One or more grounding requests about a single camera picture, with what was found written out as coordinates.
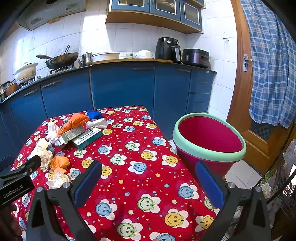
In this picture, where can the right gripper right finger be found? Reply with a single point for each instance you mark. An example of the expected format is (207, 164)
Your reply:
(212, 184)

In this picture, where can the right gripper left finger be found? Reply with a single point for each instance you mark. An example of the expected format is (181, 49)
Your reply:
(85, 182)

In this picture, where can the white paper ball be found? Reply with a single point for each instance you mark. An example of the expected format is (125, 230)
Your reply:
(57, 180)

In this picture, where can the small orange bag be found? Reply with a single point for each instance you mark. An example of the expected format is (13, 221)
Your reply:
(59, 164)

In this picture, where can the cream paper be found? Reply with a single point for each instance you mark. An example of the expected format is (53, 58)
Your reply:
(45, 151)

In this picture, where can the light green medicine box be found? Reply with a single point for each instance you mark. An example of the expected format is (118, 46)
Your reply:
(69, 135)

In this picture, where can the teal white medicine box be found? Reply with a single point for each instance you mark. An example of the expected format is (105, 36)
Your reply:
(87, 137)

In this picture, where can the white tissue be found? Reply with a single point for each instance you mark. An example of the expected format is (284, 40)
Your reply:
(53, 136)

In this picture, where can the white plastic wrapper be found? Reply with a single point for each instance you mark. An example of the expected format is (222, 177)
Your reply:
(98, 123)

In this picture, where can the large orange plastic bag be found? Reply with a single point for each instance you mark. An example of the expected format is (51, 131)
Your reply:
(78, 119)

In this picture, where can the blue lower kitchen cabinets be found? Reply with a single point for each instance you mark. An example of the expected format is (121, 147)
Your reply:
(166, 90)

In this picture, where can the red bin with green rim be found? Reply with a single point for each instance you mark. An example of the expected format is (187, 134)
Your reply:
(205, 137)

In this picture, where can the red smiley flower tablecloth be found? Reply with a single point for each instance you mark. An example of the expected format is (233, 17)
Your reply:
(145, 192)

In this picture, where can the wooden door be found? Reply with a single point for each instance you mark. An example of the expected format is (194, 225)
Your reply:
(261, 154)

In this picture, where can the blue cloth wad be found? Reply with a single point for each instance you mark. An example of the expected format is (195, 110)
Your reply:
(94, 114)

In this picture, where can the steel pot far left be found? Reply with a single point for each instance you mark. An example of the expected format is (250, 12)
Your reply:
(8, 88)

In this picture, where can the blue plaid cloth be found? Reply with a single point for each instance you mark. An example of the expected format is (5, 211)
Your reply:
(273, 53)

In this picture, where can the white pot with lid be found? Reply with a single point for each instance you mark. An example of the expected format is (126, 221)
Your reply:
(25, 73)

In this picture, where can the steel kettle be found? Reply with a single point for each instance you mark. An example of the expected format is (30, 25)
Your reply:
(86, 60)

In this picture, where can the black wok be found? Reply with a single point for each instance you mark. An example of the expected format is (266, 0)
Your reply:
(60, 61)

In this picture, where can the dark rice cooker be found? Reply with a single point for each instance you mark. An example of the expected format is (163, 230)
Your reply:
(196, 57)

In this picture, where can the large white basin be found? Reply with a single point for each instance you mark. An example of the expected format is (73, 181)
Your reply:
(105, 56)

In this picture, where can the white bowl on counter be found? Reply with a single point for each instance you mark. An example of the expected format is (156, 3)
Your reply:
(143, 54)

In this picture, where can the black air fryer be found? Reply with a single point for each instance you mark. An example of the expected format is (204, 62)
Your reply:
(168, 48)

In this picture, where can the range hood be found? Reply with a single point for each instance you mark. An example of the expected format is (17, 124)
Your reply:
(40, 12)

